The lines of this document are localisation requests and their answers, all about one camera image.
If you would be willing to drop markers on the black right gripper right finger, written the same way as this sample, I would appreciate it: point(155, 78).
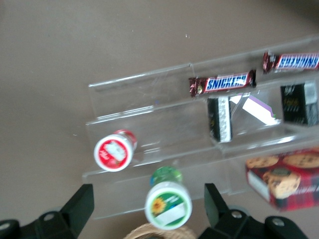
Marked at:
point(219, 219)

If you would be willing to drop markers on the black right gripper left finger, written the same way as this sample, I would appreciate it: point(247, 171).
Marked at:
point(74, 211)

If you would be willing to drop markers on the green yogurt cup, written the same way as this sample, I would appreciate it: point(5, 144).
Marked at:
point(168, 206)

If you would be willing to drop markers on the light wicker basket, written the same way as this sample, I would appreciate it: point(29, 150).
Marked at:
point(139, 231)

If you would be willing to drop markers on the red yogurt cup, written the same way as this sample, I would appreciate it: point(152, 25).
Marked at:
point(113, 153)

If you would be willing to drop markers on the red plaid cookie box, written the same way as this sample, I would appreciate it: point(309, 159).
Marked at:
point(286, 184)

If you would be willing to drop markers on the small black box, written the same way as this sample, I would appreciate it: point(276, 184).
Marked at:
point(294, 104)
point(214, 117)

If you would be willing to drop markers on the clear acrylic stepped display stand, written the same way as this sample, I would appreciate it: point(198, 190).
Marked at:
point(162, 119)

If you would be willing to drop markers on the Snickers chocolate bar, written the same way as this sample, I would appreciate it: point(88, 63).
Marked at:
point(296, 61)
point(224, 83)

